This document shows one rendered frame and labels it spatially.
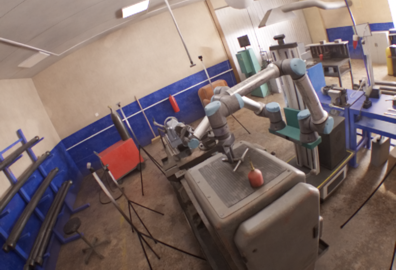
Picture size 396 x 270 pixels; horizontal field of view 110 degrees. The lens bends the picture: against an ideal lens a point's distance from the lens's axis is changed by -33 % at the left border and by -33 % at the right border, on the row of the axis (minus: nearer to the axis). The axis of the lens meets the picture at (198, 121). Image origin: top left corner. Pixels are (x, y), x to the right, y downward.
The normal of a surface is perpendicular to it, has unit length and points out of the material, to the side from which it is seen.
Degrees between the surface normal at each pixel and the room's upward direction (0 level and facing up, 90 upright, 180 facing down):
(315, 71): 90
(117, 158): 90
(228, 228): 90
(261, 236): 90
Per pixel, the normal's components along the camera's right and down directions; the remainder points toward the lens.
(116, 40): 0.32, 0.21
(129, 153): 0.60, 0.04
